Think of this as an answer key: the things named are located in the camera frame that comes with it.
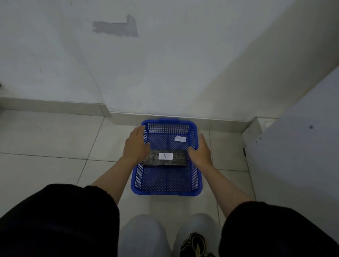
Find person's right hand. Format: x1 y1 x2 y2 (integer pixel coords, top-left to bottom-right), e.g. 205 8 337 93
187 133 213 173

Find person's left hand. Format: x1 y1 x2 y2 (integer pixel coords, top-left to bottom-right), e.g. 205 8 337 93
122 125 151 165

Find dark block labelled B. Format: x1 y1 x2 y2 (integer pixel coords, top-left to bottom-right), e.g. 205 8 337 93
143 149 189 168

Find blue plastic basket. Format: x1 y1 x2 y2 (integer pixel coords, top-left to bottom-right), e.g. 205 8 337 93
130 118 203 197

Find person's left forearm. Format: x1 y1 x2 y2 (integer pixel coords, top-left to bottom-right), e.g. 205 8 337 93
91 156 137 206

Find person's right forearm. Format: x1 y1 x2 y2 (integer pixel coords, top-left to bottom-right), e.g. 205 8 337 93
200 165 254 219

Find grey trousers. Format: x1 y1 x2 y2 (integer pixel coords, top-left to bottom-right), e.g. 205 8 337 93
118 213 222 257

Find black right sleeve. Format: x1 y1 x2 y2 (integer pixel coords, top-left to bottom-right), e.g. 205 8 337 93
218 201 339 257

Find black sleeve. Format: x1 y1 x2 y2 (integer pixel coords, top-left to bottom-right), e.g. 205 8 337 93
218 201 339 257
0 184 120 257

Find black left sleeve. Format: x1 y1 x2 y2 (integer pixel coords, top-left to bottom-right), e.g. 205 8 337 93
0 184 120 257

